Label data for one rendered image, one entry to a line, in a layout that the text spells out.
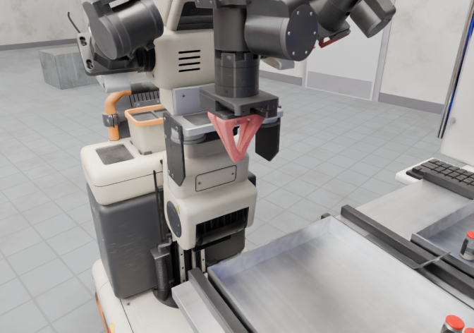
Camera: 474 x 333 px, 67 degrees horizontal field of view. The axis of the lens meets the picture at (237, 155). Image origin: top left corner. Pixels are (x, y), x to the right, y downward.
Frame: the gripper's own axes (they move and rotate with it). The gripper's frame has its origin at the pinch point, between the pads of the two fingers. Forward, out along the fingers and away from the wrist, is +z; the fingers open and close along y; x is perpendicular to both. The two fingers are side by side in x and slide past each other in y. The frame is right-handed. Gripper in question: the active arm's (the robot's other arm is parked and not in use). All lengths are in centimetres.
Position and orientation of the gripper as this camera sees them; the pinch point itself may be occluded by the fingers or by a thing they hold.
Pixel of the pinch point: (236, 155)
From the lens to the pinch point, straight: 51.2
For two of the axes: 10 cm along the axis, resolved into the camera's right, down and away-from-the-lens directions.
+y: 5.3, 3.6, -7.7
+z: 0.0, 9.1, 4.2
